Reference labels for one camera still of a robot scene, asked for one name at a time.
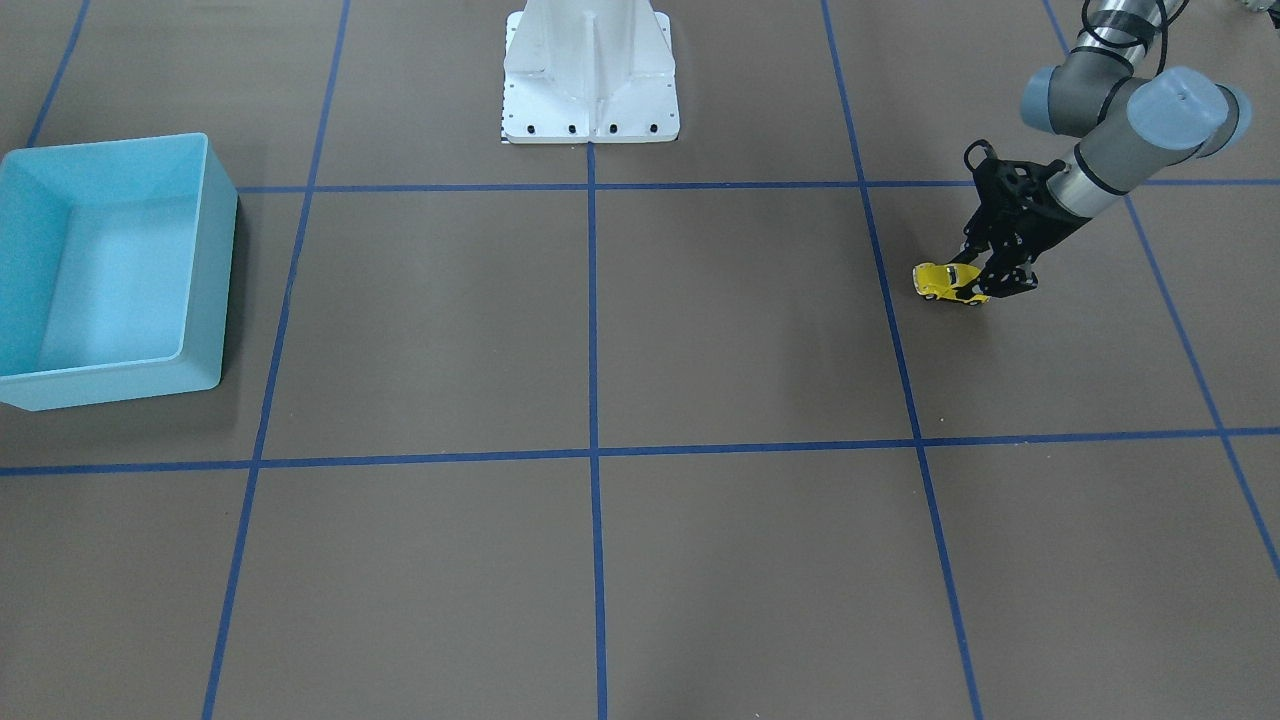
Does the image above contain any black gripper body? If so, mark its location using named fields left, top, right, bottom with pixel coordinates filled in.
left=963, top=140, right=1089, bottom=259

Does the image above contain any yellow beetle toy car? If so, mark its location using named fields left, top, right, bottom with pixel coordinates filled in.
left=911, top=263, right=991, bottom=306

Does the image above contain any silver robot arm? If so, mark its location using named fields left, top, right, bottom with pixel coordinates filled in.
left=913, top=1, right=1253, bottom=306

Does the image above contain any light blue plastic bin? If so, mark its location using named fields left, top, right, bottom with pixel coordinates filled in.
left=1, top=133, right=238, bottom=411

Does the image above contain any white pedestal column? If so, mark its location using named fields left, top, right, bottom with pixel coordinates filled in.
left=500, top=1, right=681, bottom=145

